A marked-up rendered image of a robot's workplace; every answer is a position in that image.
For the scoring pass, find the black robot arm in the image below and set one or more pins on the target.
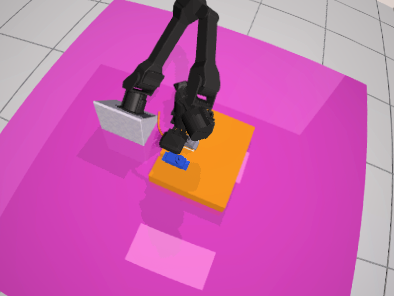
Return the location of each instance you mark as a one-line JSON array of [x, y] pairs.
[[203, 76]]

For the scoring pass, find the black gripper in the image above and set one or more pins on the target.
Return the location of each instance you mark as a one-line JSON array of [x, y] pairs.
[[174, 139]]

